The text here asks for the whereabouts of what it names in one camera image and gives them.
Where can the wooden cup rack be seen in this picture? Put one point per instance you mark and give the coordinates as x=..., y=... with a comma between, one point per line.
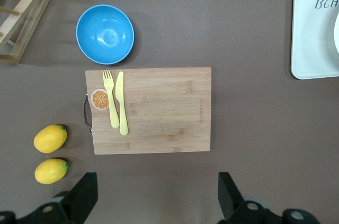
x=26, y=20

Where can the yellow plastic fork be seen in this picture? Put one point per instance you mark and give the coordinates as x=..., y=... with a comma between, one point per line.
x=112, y=107

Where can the blue bowl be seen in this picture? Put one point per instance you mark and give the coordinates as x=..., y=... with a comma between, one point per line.
x=104, y=36

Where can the cream bear print tray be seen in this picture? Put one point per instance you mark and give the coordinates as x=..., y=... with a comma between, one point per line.
x=310, y=36

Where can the yellow lemon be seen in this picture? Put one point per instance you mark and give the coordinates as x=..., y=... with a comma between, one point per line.
x=50, y=139
x=50, y=171

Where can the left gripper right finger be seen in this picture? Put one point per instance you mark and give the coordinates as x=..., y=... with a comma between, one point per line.
x=229, y=197

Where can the bamboo cutting board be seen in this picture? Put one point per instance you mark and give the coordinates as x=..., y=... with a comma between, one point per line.
x=164, y=112

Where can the dark green avocado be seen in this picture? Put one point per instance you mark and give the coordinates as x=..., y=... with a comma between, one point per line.
x=59, y=195

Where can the yellow plastic knife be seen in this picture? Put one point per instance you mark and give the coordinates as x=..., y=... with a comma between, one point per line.
x=122, y=107

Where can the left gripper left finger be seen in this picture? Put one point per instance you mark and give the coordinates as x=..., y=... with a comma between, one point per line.
x=79, y=197

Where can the white round plate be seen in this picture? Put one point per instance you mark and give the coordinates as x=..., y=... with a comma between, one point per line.
x=337, y=33

